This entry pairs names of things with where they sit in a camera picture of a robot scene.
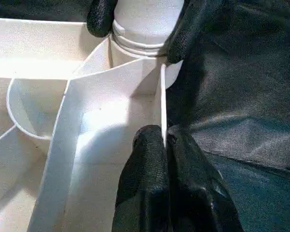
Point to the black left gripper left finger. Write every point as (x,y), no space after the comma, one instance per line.
(142,193)

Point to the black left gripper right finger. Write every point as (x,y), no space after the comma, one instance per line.
(198,193)

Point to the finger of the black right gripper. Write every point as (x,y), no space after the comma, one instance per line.
(101,17)
(188,29)

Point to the white plastic table leg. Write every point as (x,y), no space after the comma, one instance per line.
(145,24)

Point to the white plastic table top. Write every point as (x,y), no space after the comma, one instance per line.
(43,96)

